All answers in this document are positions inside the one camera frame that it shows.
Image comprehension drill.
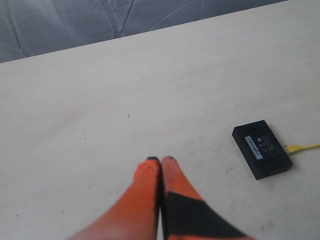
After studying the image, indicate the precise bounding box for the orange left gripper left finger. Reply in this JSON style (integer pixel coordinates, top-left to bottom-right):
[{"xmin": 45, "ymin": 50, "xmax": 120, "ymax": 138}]
[{"xmin": 70, "ymin": 156, "xmax": 160, "ymax": 240}]

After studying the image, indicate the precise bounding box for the black network switch box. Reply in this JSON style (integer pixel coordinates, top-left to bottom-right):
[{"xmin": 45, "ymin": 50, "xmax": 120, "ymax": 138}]
[{"xmin": 232, "ymin": 120, "xmax": 293, "ymax": 180}]

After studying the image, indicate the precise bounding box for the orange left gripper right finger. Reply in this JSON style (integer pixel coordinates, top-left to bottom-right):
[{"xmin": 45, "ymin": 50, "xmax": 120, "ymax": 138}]
[{"xmin": 161, "ymin": 156, "xmax": 253, "ymax": 240}]

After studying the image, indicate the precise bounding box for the yellow ethernet cable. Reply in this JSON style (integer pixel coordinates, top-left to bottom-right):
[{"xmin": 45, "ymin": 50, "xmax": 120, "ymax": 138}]
[{"xmin": 284, "ymin": 142, "xmax": 320, "ymax": 154}]

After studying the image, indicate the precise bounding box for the grey wrinkled backdrop cloth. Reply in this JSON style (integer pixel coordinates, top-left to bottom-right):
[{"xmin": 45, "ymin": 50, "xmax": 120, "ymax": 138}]
[{"xmin": 0, "ymin": 0, "xmax": 297, "ymax": 64}]

